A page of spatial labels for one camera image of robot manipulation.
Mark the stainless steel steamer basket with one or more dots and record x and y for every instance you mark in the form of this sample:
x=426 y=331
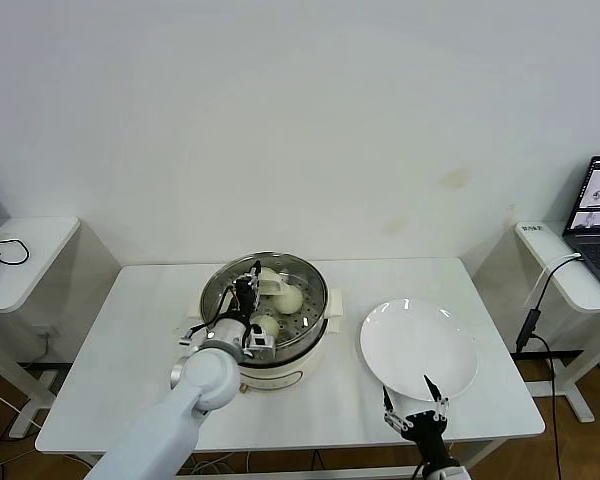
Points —
x=305 y=336

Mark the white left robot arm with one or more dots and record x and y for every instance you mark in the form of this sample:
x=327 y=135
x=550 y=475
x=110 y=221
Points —
x=205 y=370

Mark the white work table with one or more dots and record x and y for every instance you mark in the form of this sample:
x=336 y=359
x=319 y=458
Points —
x=330 y=425

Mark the cream electric cooker base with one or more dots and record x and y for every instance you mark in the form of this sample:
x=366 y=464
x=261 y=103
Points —
x=280 y=375

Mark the white wall socket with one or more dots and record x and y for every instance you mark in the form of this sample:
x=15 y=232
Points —
x=47 y=332

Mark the white steamed baozi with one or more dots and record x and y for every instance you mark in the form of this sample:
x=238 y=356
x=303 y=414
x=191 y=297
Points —
x=289 y=301
x=270 y=273
x=267 y=326

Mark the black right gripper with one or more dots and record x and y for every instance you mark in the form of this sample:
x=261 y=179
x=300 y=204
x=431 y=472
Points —
x=425 y=430

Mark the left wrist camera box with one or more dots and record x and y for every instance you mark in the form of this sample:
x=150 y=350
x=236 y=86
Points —
x=260 y=346

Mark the grey open laptop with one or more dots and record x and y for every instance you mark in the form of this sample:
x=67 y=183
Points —
x=595 y=255

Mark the small printed table label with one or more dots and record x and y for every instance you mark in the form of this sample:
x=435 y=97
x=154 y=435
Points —
x=531 y=229

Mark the white round plate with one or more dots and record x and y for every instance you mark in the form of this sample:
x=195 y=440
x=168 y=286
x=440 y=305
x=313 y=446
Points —
x=380 y=370

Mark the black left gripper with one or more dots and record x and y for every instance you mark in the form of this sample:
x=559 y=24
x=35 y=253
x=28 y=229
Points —
x=245 y=297

